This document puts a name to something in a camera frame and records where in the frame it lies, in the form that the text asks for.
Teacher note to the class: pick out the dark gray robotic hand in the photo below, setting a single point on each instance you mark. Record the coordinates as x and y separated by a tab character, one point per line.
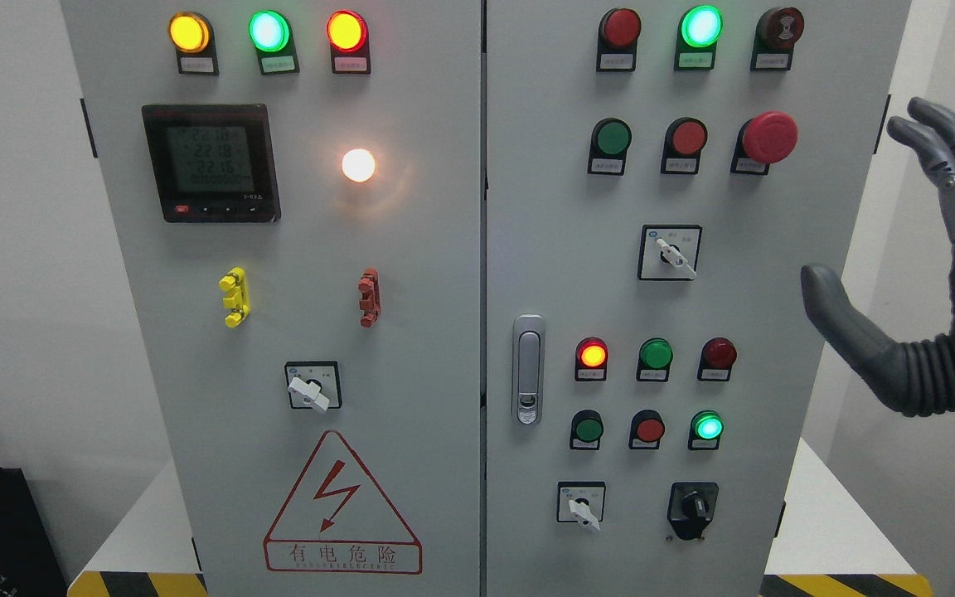
912	378

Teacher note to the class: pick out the gray rotary switch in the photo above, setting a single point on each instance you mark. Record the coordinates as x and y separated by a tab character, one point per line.
581	503
669	253

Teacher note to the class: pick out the lit green push button lower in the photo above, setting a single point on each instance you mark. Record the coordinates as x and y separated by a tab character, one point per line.
706	427

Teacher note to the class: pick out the red emergency stop button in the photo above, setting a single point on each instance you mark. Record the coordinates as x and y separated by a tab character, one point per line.
769	137

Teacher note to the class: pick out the green indicator middle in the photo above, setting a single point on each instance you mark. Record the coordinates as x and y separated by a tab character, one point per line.
656	354

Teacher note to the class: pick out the red push button lower row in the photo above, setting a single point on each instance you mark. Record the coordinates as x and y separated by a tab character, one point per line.
647	430

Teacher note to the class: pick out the red push button row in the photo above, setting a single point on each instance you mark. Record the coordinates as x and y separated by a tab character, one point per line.
686	137
647	430

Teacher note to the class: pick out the red push button upper row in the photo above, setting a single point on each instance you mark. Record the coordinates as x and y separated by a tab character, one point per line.
686	137

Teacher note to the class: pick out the lit orange-red indicator middle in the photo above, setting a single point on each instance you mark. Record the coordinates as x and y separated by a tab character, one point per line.
591	354

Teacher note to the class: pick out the green push button lower row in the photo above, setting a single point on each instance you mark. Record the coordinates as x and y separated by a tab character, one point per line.
587	428

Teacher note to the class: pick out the green push button row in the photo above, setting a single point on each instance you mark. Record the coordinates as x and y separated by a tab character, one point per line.
611	137
587	428

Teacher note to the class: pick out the dark red buzzer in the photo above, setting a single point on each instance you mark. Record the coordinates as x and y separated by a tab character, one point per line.
780	28

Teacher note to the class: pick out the green push button upper row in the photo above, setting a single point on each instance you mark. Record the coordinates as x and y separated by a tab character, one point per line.
611	137

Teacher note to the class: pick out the green lit indicator top right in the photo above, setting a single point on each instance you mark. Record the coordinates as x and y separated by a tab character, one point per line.
701	26

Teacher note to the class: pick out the dark red indicator top right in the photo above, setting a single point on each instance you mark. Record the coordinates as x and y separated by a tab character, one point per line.
620	28

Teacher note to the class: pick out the gray electrical control cabinet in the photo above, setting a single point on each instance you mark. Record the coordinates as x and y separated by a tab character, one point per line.
489	202

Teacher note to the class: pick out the red terminal connector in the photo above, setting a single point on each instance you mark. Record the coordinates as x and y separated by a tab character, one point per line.
370	298

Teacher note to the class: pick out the white glowing lamp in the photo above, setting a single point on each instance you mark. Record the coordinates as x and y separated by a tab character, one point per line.
358	165

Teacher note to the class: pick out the red electrical hazard warning sticker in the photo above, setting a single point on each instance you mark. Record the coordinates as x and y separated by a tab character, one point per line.
338	519

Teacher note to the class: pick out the red-orange indicator light top left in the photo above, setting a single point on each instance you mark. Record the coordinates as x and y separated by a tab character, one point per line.
347	31

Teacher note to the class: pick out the yellow terminal connector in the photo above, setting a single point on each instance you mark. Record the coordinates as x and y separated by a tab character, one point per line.
236	297

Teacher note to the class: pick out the green indicator light top left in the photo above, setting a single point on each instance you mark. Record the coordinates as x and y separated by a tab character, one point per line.
269	31

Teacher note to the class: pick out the black digital power meter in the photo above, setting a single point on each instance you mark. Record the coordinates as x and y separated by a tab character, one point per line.
213	163

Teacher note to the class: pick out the yellow indicator light top left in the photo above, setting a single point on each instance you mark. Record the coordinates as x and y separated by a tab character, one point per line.
189	32

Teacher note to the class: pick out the black rotary switch bottom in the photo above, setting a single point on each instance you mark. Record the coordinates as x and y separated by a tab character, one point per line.
691	509

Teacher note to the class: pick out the gray rotary switch bottom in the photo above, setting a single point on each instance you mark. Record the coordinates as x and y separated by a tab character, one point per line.
581	503

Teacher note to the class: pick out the silver cabinet door handle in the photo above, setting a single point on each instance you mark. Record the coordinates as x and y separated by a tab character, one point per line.
528	367

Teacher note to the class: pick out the gray rotary switch left door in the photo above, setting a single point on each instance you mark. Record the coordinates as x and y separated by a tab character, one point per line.
313	386

